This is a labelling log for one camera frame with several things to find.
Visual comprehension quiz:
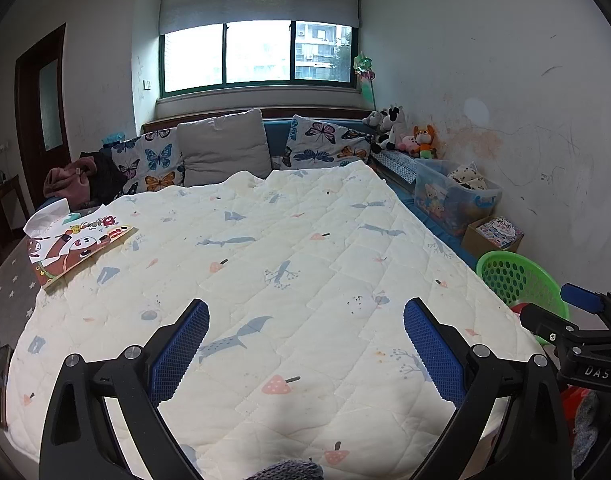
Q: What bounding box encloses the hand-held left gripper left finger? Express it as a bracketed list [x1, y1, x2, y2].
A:
[39, 298, 210, 480]

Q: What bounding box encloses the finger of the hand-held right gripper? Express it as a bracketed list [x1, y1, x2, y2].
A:
[520, 302, 611, 350]
[560, 283, 611, 328]

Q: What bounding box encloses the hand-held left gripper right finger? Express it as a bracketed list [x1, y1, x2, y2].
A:
[403, 297, 572, 480]

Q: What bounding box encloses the green plastic basket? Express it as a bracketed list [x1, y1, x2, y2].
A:
[475, 251, 570, 323]

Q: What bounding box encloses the person's right hand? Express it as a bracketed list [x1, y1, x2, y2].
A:
[571, 390, 611, 470]

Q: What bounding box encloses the person's left hand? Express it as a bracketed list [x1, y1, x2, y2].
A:
[250, 459, 326, 480]

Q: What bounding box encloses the red plastic object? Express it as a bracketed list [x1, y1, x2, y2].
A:
[560, 386, 587, 415]

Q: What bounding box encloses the cardboard box with printed book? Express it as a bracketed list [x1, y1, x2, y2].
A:
[461, 216, 525, 261]

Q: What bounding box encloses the cartoon printed board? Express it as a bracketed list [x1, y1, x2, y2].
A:
[26, 212, 139, 295]

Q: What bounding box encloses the clear plastic storage box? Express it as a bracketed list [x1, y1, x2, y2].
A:
[414, 159, 503, 237]

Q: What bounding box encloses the cream quilted printed blanket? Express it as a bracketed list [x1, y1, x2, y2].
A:
[5, 165, 546, 480]

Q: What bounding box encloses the spotted white cloth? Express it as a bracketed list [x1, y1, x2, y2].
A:
[446, 162, 489, 191]

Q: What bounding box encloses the black phone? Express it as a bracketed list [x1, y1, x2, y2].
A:
[0, 344, 15, 428]

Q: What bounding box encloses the grey star print mat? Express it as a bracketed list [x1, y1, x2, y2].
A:
[0, 247, 51, 351]

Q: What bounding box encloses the blue patterned mat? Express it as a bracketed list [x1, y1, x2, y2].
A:
[373, 151, 419, 186]

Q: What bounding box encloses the large butterfly print cushion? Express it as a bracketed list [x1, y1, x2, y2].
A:
[110, 127, 186, 196]

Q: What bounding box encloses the orange fox plush toy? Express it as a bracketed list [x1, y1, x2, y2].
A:
[413, 125, 439, 160]

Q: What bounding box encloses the grey cushion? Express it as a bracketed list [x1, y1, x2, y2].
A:
[176, 108, 272, 188]

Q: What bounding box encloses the dark wooden cabinet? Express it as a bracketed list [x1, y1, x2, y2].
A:
[0, 175, 28, 266]

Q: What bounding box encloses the black and white cow plush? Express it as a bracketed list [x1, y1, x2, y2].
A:
[363, 105, 403, 153]

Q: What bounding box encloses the long butterfly print cushion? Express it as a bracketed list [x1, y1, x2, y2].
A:
[284, 115, 372, 170]

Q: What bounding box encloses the blue sofa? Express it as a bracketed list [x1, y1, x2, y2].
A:
[262, 120, 293, 171]

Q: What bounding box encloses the dark wooden ledge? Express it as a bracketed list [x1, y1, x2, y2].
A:
[141, 106, 376, 133]

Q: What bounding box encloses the dark wooden door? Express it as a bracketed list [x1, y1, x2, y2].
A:
[14, 22, 71, 206]

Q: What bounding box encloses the colourful pinwheel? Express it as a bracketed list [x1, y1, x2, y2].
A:
[353, 51, 379, 111]

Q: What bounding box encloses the green framed window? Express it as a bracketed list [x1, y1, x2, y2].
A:
[159, 20, 359, 98]

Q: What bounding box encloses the white roller blind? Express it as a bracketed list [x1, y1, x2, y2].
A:
[158, 0, 361, 36]

